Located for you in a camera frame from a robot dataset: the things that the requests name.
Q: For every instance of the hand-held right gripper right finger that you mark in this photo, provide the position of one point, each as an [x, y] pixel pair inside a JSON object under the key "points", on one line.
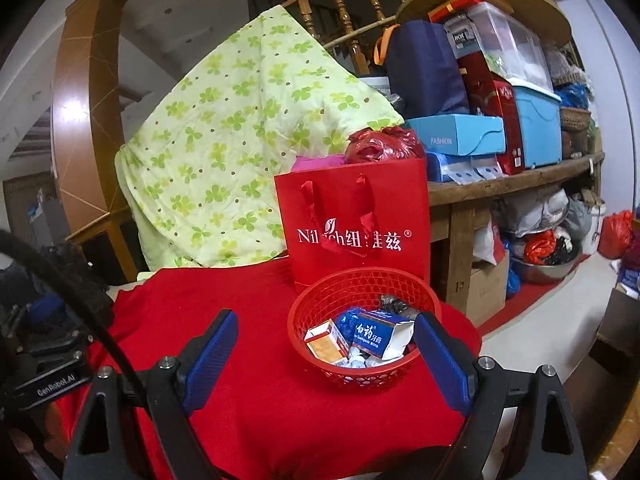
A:
{"points": [[442, 362]]}

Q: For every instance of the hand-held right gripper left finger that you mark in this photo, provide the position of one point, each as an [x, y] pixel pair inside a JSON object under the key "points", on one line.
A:
{"points": [[210, 360]]}

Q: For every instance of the blue and white toothpaste box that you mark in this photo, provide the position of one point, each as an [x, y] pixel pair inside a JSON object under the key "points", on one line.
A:
{"points": [[380, 335]]}

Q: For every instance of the white tissue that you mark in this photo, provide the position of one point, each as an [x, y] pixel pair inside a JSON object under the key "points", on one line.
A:
{"points": [[374, 360]]}

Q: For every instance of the red plastic mesh basket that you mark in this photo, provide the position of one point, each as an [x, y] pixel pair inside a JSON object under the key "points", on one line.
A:
{"points": [[350, 377]]}

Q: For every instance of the blue plastic bag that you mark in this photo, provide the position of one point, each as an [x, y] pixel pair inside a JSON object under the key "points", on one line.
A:
{"points": [[350, 322]]}

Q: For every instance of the orange and white small box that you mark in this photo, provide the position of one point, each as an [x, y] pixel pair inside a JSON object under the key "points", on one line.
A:
{"points": [[325, 345]]}

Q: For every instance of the red blanket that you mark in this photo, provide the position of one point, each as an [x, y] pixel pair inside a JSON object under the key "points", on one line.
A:
{"points": [[250, 310]]}

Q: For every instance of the cardboard box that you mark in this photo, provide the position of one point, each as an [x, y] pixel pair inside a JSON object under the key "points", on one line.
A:
{"points": [[487, 290]]}

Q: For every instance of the black puffer jacket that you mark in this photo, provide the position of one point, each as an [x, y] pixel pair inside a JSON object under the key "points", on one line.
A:
{"points": [[85, 275]]}

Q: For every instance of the white sack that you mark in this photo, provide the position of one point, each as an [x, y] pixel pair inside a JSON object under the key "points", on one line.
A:
{"points": [[485, 245]]}

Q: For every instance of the metal basin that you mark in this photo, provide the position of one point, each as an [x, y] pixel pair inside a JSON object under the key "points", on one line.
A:
{"points": [[545, 272]]}

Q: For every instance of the bright red plastic bag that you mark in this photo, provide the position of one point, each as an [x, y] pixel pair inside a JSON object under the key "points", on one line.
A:
{"points": [[617, 232], [540, 247]]}

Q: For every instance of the red paper gift bag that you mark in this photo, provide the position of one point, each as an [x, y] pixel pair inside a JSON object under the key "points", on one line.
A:
{"points": [[390, 200]]}

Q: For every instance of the grey plastic bag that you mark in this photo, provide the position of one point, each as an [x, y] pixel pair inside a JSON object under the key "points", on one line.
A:
{"points": [[535, 210]]}

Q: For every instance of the brown wooden door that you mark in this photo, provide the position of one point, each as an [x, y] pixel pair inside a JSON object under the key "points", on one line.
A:
{"points": [[20, 200]]}

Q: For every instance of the dark wooden furniture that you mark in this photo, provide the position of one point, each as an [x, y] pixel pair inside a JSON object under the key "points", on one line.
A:
{"points": [[615, 435]]}

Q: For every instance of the white and blue patterned box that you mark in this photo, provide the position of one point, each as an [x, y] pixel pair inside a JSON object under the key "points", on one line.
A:
{"points": [[465, 167]]}

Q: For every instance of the white plastic bucket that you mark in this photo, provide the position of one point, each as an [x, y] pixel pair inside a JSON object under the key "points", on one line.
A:
{"points": [[595, 230]]}

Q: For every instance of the wooden bench table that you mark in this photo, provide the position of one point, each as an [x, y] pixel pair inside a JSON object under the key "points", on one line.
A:
{"points": [[525, 177]]}

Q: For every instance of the pink paper bag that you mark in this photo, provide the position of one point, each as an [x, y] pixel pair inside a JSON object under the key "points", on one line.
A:
{"points": [[315, 162]]}

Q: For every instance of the green clover print quilt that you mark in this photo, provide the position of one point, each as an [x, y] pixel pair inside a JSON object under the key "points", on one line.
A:
{"points": [[225, 135]]}

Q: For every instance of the dark red plastic bag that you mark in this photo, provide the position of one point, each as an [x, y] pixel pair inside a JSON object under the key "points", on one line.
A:
{"points": [[380, 145]]}

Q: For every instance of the light blue shoe box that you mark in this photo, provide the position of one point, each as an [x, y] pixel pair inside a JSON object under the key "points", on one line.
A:
{"points": [[450, 132]]}

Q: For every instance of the blue plastic storage bin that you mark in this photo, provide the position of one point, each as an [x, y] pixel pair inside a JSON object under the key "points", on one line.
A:
{"points": [[537, 130]]}

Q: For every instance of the tall dark red box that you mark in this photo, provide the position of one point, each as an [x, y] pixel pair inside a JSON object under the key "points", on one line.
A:
{"points": [[505, 110]]}

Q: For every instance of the brown wooden pillar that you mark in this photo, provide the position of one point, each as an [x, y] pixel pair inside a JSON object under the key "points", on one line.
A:
{"points": [[85, 110]]}

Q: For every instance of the woven basket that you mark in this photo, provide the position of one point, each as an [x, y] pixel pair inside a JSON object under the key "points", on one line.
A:
{"points": [[575, 117]]}

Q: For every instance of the blue plastic sack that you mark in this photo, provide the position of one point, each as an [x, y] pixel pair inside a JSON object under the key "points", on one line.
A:
{"points": [[575, 95]]}

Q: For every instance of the clear plastic storage box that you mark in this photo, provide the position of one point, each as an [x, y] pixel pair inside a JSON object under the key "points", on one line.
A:
{"points": [[515, 45]]}

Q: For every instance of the red and orange flat box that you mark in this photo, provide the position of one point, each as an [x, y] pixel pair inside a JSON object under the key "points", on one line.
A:
{"points": [[465, 2]]}

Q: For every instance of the wooden stair railing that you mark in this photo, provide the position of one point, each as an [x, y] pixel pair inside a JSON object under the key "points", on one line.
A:
{"points": [[345, 15]]}

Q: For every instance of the round wooden tabletop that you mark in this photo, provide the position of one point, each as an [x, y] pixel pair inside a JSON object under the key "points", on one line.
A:
{"points": [[550, 15]]}

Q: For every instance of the wooden cabinet frame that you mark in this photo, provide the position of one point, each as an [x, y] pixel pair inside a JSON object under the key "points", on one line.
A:
{"points": [[125, 240]]}

